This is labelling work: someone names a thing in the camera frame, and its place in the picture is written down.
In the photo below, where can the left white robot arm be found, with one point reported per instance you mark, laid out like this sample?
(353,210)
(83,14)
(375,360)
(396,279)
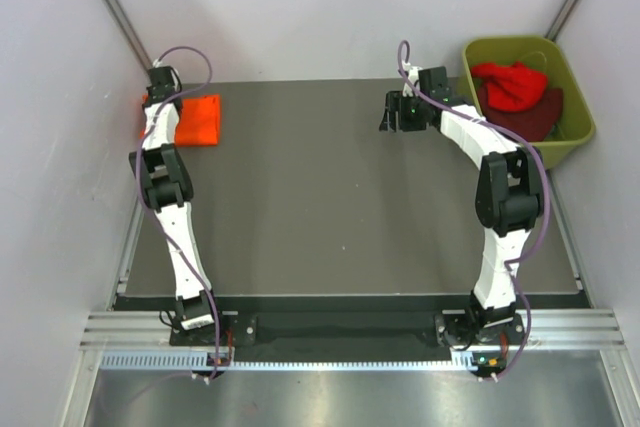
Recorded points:
(166,192)

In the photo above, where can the aluminium frame rail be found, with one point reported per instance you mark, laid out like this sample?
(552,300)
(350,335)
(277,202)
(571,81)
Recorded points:
(552,329)

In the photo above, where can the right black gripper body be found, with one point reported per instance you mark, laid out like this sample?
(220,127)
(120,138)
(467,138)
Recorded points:
(412,115)

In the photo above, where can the dark maroon t shirt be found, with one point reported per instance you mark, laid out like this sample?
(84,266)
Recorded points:
(535,124)

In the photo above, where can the red t shirt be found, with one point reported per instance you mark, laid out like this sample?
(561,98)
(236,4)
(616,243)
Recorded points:
(511,88)

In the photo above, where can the olive green plastic bin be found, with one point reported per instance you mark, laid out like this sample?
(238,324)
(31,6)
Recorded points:
(574,126)

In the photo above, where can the orange t shirt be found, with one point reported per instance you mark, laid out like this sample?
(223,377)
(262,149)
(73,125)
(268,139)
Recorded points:
(193,122)

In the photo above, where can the slotted grey cable duct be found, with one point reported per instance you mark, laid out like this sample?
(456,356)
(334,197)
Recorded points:
(200,361)

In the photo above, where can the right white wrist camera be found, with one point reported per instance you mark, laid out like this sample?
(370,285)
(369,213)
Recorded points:
(412,84)

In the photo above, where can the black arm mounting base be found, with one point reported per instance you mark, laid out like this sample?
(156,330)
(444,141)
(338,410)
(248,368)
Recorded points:
(358,328)

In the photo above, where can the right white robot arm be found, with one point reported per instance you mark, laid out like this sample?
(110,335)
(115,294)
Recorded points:
(509,194)

